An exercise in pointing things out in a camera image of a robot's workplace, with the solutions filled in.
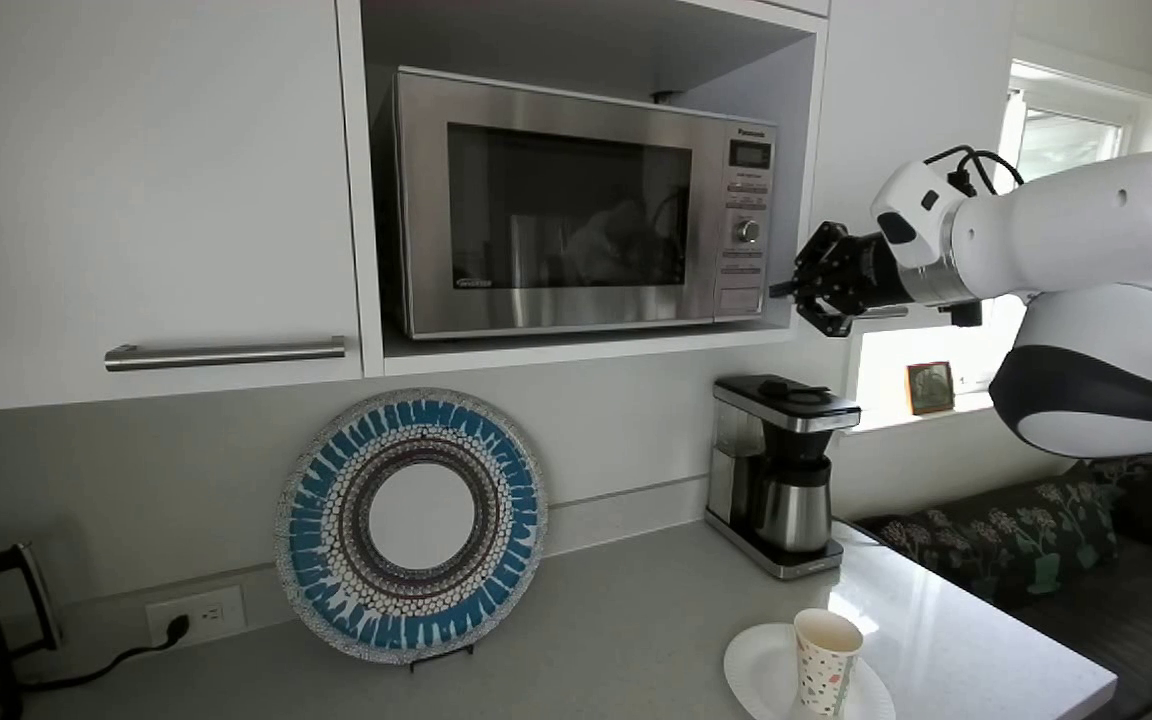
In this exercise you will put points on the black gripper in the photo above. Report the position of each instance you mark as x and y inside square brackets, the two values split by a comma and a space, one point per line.
[843, 278]

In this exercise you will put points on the stainless steel microwave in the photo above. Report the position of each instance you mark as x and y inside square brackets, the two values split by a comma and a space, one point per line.
[541, 213]

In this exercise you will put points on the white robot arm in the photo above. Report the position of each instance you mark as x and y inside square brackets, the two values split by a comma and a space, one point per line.
[1083, 383]

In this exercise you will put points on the white framed window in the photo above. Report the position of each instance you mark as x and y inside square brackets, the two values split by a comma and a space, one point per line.
[1040, 228]

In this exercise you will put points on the small framed picture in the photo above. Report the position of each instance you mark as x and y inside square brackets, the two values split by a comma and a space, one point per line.
[931, 390]

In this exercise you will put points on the steel drip coffee maker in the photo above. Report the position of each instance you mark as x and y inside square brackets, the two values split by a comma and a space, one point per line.
[772, 497]

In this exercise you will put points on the dark patterned cushion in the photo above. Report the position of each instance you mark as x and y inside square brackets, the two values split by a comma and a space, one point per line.
[1013, 542]

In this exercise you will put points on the dotted paper cup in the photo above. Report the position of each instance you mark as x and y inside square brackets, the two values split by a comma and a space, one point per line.
[825, 649]

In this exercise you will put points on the white small plate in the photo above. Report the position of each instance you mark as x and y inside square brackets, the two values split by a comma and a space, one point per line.
[762, 669]

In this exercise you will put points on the blue patterned decorative plate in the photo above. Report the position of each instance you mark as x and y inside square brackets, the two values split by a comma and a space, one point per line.
[413, 525]

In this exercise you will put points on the white wall outlet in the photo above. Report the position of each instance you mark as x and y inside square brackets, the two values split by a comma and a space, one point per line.
[197, 619]

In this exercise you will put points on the silver cabinet handle bar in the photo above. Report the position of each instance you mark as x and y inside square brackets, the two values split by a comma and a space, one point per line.
[154, 357]

